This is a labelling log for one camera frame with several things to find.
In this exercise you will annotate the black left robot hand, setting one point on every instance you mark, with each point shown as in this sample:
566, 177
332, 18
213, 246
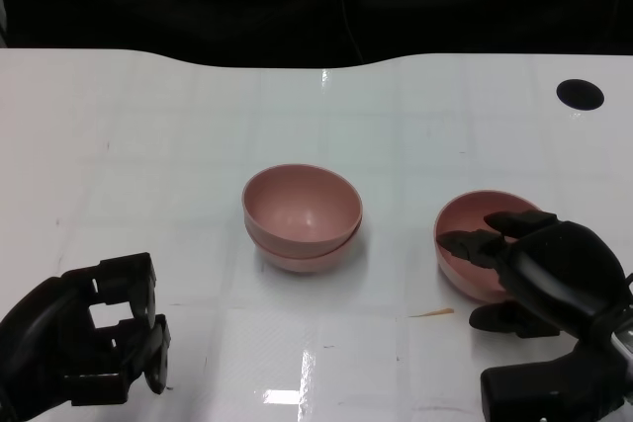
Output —
44, 343

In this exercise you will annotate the black right wrist camera housing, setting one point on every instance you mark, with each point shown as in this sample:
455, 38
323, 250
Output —
544, 392

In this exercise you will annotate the pink plastic bowl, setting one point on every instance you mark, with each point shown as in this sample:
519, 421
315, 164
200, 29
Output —
301, 209
306, 264
465, 209

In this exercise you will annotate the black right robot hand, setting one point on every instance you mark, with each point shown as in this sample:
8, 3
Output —
559, 269

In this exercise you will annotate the black round table grommet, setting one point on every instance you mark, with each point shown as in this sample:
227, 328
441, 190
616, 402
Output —
580, 94

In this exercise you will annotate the orange wood sliver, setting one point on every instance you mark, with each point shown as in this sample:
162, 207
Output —
435, 312

